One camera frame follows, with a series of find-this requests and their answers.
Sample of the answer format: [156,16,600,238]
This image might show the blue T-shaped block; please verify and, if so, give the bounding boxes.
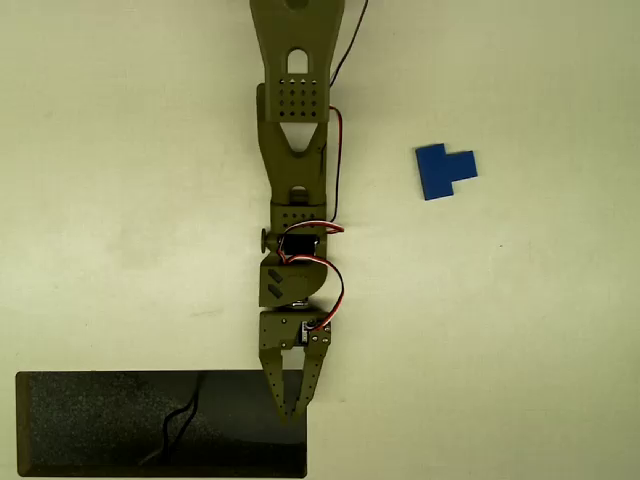
[414,143,479,202]

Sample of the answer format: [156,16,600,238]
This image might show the black rectangular tray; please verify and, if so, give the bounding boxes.
[14,369,309,480]

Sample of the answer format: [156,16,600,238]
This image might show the red white black servo cable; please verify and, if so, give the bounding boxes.
[284,254,348,334]
[277,104,347,265]

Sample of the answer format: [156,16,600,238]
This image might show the thin black cable in tray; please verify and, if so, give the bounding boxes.
[138,374,207,466]

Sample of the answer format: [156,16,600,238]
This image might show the red black arm cable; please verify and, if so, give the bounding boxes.
[327,0,370,85]

